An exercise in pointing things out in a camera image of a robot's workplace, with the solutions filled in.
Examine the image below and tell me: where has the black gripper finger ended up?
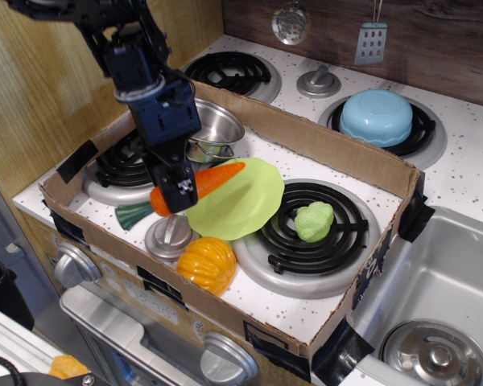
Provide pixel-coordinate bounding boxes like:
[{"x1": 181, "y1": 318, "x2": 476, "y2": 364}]
[{"x1": 151, "y1": 158, "x2": 198, "y2": 214}]

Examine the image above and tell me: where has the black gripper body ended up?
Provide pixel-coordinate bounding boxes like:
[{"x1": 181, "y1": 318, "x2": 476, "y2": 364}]
[{"x1": 126, "y1": 76, "x2": 201, "y2": 167}]

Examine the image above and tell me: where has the orange toy carrot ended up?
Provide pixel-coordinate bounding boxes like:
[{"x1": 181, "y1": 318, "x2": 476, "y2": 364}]
[{"x1": 114, "y1": 161, "x2": 246, "y2": 232}]

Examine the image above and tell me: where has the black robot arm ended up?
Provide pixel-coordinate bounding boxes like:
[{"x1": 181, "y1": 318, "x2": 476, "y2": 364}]
[{"x1": 8, "y1": 1, "x2": 201, "y2": 213}]

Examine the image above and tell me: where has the light green plastic plate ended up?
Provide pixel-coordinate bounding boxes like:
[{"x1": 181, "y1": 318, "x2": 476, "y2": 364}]
[{"x1": 187, "y1": 158, "x2": 285, "y2": 241}]

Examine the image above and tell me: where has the silver knob on stovetop front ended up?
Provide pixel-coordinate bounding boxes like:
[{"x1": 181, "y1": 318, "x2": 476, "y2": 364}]
[{"x1": 145, "y1": 215, "x2": 199, "y2": 264}]

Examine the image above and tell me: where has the silver knob on stovetop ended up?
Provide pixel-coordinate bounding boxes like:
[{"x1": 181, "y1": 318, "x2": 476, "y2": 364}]
[
  {"x1": 296, "y1": 65, "x2": 341, "y2": 98},
  {"x1": 145, "y1": 215, "x2": 199, "y2": 264}
]

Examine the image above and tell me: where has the small steel pot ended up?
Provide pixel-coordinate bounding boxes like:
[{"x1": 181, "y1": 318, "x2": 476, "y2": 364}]
[{"x1": 187, "y1": 99, "x2": 245, "y2": 163}]

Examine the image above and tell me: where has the front left stove burner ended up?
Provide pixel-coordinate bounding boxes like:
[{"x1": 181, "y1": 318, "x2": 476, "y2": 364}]
[{"x1": 83, "y1": 129, "x2": 154, "y2": 207}]

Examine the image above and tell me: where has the orange toy pumpkin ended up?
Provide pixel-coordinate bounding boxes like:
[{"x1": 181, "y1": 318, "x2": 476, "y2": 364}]
[{"x1": 176, "y1": 237, "x2": 237, "y2": 296}]

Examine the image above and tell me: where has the cardboard fence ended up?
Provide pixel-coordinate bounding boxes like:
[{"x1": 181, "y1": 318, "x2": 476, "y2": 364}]
[{"x1": 40, "y1": 84, "x2": 423, "y2": 385}]

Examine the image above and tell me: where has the back left stove burner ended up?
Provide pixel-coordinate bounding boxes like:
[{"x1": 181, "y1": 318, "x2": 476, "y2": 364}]
[{"x1": 183, "y1": 51, "x2": 282, "y2": 104}]

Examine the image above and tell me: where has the front right stove burner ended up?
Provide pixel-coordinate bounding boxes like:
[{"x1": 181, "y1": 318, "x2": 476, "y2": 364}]
[{"x1": 233, "y1": 179, "x2": 380, "y2": 299}]

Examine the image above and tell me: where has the left silver oven knob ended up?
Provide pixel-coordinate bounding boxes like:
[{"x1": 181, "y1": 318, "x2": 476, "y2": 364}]
[{"x1": 54, "y1": 241, "x2": 102, "y2": 289}]

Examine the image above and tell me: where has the silver oven knob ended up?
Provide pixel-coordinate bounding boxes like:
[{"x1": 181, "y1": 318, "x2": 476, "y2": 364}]
[
  {"x1": 200, "y1": 331, "x2": 259, "y2": 385},
  {"x1": 54, "y1": 241, "x2": 102, "y2": 289}
]

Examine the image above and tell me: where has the green toy lettuce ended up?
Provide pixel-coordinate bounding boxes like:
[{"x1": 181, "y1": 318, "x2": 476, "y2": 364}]
[{"x1": 294, "y1": 201, "x2": 334, "y2": 243}]

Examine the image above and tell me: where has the hanging silver strainer ladle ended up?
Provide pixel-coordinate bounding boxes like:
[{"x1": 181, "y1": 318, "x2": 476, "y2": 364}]
[{"x1": 271, "y1": 1, "x2": 311, "y2": 46}]

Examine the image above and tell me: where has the silver knob on stovetop back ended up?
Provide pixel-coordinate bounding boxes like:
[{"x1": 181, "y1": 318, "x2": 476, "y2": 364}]
[{"x1": 296, "y1": 65, "x2": 341, "y2": 98}]

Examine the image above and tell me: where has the right silver oven knob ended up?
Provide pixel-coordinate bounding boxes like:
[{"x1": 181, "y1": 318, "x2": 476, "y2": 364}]
[{"x1": 200, "y1": 331, "x2": 259, "y2": 385}]

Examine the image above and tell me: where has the light blue plastic bowl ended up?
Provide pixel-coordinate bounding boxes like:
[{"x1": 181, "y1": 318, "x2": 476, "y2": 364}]
[{"x1": 339, "y1": 89, "x2": 413, "y2": 148}]

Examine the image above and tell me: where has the orange object bottom left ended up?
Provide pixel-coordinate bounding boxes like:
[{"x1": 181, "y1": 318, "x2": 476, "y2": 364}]
[{"x1": 48, "y1": 355, "x2": 89, "y2": 380}]

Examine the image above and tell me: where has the hanging silver spatula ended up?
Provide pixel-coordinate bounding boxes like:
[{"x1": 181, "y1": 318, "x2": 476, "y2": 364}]
[{"x1": 354, "y1": 1, "x2": 388, "y2": 66}]

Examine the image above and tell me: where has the steel sink basin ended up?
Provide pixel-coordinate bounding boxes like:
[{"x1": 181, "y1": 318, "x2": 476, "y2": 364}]
[{"x1": 345, "y1": 207, "x2": 483, "y2": 385}]

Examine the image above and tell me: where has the steel pot lid in sink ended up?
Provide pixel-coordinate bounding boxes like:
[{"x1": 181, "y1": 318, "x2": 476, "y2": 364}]
[{"x1": 379, "y1": 319, "x2": 483, "y2": 385}]

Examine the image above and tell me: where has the silver oven door handle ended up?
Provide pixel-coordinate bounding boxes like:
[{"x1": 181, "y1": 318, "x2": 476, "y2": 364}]
[{"x1": 60, "y1": 285, "x2": 198, "y2": 385}]

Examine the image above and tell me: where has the black cable bottom left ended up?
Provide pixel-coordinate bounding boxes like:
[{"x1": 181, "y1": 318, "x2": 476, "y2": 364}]
[{"x1": 0, "y1": 352, "x2": 23, "y2": 386}]

